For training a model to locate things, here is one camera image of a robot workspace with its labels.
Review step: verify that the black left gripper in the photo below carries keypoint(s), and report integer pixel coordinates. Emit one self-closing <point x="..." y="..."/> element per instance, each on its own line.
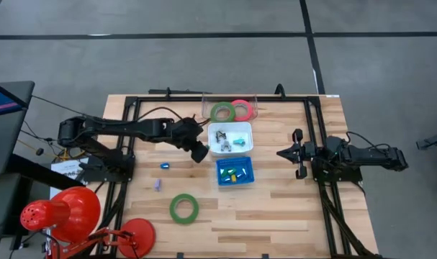
<point x="191" y="136"/>

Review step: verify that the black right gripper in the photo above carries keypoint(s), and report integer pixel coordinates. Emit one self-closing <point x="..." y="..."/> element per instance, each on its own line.
<point x="306" y="151"/>

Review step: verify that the grey staple remover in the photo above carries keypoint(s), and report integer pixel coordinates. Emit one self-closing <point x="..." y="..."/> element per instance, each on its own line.
<point x="226" y="146"/>
<point x="221" y="136"/>

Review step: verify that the green tape roll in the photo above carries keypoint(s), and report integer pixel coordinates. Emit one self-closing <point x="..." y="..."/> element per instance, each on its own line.
<point x="212" y="112"/>
<point x="171" y="208"/>

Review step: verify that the teal staple remover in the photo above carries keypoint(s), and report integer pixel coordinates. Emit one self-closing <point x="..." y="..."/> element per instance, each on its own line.
<point x="239" y="141"/>

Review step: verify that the pink tape roll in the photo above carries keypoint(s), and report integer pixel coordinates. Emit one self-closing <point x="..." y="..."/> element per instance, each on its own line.
<point x="250" y="110"/>

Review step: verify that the purple staple remover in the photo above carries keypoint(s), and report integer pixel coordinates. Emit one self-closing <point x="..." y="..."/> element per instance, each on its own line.
<point x="157" y="185"/>

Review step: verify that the yellow mini stapler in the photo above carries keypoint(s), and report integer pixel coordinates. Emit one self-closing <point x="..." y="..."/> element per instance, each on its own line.
<point x="233" y="178"/>

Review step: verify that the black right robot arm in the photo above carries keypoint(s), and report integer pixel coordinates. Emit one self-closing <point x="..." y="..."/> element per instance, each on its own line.
<point x="369" y="156"/>

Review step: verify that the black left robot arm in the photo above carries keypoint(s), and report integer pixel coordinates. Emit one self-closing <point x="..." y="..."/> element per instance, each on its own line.
<point x="131" y="127"/>

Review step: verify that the white plastic bin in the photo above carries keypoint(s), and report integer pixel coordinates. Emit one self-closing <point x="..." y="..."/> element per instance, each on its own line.
<point x="239" y="129"/>

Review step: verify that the blue plastic basket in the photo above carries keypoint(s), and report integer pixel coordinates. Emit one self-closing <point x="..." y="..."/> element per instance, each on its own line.
<point x="236" y="162"/>

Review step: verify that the clear plastic bin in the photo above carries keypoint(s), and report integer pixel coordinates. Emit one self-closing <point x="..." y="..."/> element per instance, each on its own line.
<point x="225" y="93"/>

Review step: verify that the white printed paper sheet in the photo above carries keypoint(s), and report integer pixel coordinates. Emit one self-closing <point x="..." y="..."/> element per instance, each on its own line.
<point x="68" y="169"/>

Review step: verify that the red desk lamp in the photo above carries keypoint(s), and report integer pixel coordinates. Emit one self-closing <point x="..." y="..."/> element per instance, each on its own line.
<point x="77" y="212"/>

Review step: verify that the grey stand foot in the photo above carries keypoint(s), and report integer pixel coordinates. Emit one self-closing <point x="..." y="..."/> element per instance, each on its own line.
<point x="436" y="141"/>

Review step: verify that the small black plug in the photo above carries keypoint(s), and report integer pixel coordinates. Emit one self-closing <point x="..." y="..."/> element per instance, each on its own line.
<point x="40" y="151"/>

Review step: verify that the dark grey desk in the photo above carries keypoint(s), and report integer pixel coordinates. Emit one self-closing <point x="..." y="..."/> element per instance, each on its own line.
<point x="9" y="144"/>

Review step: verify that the monitor with blue screen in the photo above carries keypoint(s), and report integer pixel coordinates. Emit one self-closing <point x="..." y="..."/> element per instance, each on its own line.
<point x="2" y="102"/>

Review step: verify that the black aluminium table frame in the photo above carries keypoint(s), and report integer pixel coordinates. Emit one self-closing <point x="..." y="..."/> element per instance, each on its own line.
<point x="293" y="99"/>

